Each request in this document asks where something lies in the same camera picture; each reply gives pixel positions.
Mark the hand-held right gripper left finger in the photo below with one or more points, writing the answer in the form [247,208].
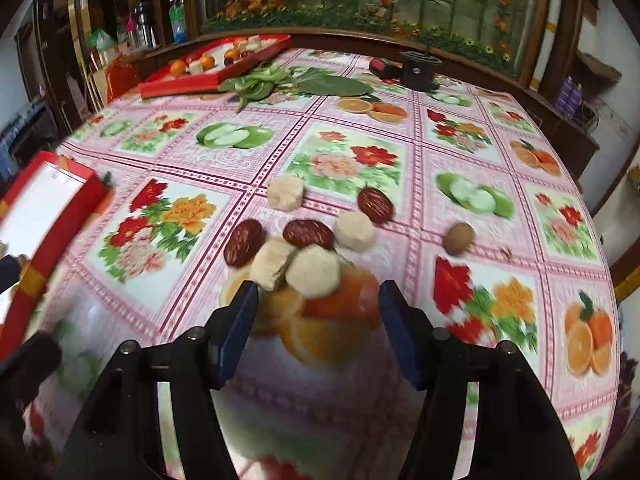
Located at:
[235,330]

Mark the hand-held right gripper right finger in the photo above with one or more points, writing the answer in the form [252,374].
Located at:
[400,335]

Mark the green plastic bag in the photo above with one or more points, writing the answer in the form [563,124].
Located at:
[100,40]

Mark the green label water bottle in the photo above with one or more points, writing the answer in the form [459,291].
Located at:
[177,20]

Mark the red tray with white inside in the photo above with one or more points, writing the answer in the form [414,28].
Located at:
[45,195]

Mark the purple spray can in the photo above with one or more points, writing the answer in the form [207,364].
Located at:
[564,95]
[575,97]

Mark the orange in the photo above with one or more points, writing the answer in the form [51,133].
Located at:
[231,53]
[207,61]
[177,67]

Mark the black thermos jug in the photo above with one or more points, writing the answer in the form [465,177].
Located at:
[142,25]

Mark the green leafy vegetable bunch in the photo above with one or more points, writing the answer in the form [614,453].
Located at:
[255,82]

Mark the large green leaf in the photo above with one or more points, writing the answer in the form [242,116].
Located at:
[335,85]

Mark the pink bottle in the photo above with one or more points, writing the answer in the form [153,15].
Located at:
[130,25]

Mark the glass case with artificial flowers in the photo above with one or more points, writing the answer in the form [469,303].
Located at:
[400,0]

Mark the red tray holding assorted food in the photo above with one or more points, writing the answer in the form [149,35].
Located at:
[175,89]

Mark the white and yellow rolled mat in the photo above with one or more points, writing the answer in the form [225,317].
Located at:
[547,25]

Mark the red plastic bag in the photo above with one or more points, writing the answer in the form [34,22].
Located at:
[120,77]

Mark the red and black device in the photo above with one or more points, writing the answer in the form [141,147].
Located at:
[385,67]

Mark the beige pastry cube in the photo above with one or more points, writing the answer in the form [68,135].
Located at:
[354,230]
[285,191]
[312,270]
[248,45]
[267,265]

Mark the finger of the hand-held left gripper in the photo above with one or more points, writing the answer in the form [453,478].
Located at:
[7,272]
[30,360]

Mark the fruit and flower printed tablecloth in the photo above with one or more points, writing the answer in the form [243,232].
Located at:
[350,110]

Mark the brown longan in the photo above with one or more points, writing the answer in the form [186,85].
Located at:
[459,238]

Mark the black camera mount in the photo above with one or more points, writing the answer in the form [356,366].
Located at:
[419,67]

